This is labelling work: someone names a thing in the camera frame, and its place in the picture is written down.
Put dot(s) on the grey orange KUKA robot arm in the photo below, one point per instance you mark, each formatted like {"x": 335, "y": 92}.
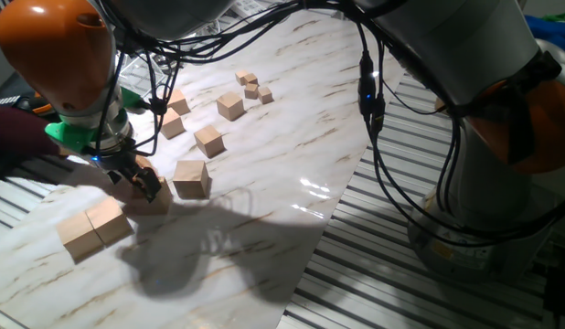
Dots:
{"x": 447, "y": 45}

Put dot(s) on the white marble pattern mat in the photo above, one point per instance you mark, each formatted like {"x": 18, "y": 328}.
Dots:
{"x": 273, "y": 151}

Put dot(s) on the forearm in dark sleeve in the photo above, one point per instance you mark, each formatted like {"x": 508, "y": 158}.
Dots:
{"x": 17, "y": 132}

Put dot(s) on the green cloth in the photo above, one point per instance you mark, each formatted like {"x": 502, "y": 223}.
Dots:
{"x": 559, "y": 17}

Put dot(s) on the person's bare hand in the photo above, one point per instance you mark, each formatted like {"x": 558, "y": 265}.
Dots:
{"x": 144, "y": 162}

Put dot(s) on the white power strip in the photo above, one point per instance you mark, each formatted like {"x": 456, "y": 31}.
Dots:
{"x": 243, "y": 7}

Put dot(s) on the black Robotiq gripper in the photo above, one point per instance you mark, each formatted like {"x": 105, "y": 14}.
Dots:
{"x": 118, "y": 162}

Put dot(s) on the blue bag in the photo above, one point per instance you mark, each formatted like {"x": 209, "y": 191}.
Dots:
{"x": 552, "y": 32}

